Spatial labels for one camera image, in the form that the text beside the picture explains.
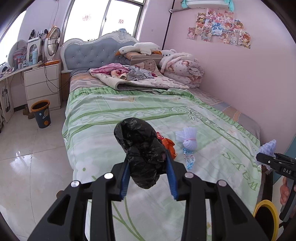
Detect purple foam net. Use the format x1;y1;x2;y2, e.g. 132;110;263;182
255;140;276;171

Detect blue white snack wrapper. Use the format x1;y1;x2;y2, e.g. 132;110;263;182
183;148;195;170

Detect orange wrapper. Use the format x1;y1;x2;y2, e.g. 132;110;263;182
162;138;177;160

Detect black plastic bag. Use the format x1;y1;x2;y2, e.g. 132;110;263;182
114;118;167;189

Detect white foam net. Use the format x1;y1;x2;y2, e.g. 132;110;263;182
176;127;198;151

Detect small red wrapper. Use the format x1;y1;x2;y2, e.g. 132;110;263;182
157;132;164;140

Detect yellow rimmed trash bin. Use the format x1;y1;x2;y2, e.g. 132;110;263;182
253;200;280;241

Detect person's right hand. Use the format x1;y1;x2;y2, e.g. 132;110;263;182
280;177;290;206

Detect green patterned bed quilt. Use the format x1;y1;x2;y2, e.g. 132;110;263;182
62;86;261;240

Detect grey striped bed sheet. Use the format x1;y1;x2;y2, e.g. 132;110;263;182
189;88;260;139

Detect beige cartoon blanket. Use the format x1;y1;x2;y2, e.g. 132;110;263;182
89;69;189;91

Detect pile of colourful clothes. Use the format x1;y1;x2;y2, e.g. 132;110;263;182
89;63;156;81

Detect folded pink floral comforter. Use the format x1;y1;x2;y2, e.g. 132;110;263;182
158;49;204;88

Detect cartoon print pillow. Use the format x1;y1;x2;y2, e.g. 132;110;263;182
133;60;163;76

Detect white drawer nightstand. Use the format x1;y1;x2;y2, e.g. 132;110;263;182
23;63;62;111

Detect white goose plush toy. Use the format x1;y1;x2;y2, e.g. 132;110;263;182
115;42;162;56

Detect blue tufted bed headboard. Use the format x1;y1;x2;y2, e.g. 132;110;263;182
60;29;137;73

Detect white desk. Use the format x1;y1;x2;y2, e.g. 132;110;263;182
0;66;30;123

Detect round electric heater fan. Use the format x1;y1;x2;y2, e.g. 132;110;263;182
44;26;61;61

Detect blue water bottle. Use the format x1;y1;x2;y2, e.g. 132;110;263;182
32;49;39;65

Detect round vanity mirror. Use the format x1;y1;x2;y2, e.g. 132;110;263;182
8;40;27;67

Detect cartoon stickers on wall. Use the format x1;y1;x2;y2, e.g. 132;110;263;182
187;9;251;49

